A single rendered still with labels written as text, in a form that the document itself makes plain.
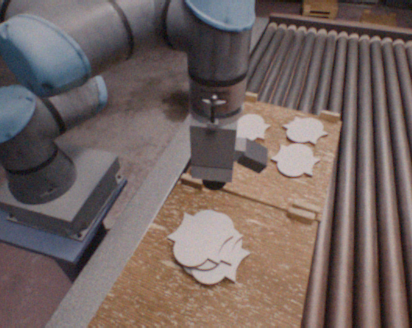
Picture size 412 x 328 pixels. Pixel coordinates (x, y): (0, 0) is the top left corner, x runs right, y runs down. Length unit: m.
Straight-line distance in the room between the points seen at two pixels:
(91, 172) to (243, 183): 0.38
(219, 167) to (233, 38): 0.19
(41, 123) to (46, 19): 0.39
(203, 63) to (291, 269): 0.46
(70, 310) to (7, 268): 1.32
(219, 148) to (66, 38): 0.22
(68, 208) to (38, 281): 1.13
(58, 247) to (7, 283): 1.13
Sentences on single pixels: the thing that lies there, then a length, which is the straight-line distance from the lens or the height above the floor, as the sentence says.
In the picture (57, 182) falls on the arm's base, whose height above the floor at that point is 1.00.
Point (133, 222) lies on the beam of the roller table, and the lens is 0.74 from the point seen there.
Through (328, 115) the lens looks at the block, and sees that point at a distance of 1.02.
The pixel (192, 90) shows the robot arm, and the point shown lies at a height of 1.31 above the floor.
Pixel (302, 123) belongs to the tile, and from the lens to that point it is 0.97.
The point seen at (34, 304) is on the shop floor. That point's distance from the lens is 1.81.
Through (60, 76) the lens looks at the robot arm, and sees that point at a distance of 0.32.
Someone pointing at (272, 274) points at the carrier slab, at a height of 0.94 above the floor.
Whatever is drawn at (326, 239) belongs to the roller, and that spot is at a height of 0.92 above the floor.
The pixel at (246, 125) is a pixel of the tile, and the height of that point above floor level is 0.95.
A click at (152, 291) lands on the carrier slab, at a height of 0.94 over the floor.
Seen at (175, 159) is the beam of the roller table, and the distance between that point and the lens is 0.86.
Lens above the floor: 1.51
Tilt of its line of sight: 45 degrees down
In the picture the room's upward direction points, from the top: straight up
